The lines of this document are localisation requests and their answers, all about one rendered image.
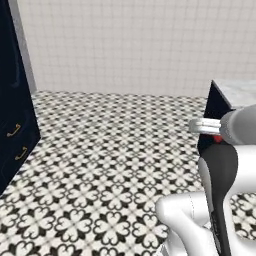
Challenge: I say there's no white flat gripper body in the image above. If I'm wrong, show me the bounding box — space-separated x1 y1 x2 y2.
188 118 222 135

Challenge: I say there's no navy counter with marble top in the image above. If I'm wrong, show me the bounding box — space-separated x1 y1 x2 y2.
196 79 256 160

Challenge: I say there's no dark navy cupboard run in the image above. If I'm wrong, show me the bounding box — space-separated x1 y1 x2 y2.
0 0 42 196

